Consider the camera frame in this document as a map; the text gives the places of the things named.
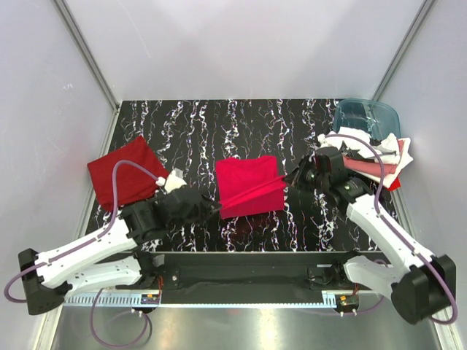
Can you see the bright pink-red t-shirt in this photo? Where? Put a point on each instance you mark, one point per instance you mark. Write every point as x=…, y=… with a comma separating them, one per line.
x=250, y=186

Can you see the dark red t-shirt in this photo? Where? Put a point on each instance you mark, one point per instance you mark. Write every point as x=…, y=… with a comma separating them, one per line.
x=132, y=184

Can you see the blue transparent plastic bin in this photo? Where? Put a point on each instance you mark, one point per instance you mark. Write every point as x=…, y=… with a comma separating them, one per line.
x=377, y=119

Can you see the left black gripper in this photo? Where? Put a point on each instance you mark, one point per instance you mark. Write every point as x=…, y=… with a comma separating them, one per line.
x=203, y=207

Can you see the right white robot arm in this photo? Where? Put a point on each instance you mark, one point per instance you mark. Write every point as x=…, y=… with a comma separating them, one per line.
x=418, y=283

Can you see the left aluminium frame post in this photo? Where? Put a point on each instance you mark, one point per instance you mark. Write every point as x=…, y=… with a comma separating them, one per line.
x=78, y=38

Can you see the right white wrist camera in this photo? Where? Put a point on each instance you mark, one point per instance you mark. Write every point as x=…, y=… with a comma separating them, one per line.
x=323, y=141

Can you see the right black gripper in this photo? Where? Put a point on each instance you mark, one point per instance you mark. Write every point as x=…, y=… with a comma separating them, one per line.
x=301, y=172

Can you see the white folded t-shirt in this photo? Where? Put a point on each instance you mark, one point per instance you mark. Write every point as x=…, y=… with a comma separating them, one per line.
x=404, y=160

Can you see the white black printed t-shirt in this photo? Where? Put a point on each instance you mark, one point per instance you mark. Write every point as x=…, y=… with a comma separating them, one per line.
x=363, y=146

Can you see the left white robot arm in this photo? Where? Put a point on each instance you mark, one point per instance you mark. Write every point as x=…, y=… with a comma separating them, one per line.
x=104, y=257

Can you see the dusty pink folded t-shirt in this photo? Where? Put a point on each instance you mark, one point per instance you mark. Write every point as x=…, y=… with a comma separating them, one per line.
x=367, y=167

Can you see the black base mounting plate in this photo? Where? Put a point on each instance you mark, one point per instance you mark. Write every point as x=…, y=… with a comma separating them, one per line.
x=190, y=272

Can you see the right aluminium frame post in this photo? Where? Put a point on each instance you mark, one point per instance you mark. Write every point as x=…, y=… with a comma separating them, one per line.
x=403, y=48

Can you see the aluminium frame post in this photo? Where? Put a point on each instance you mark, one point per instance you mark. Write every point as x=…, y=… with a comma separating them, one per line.
x=78, y=38
x=403, y=48

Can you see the white slotted cable duct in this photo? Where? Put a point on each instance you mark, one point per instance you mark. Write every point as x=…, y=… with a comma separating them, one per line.
x=282, y=298

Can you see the red t-shirt under pile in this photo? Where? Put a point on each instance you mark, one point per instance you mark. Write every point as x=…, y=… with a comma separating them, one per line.
x=395, y=185

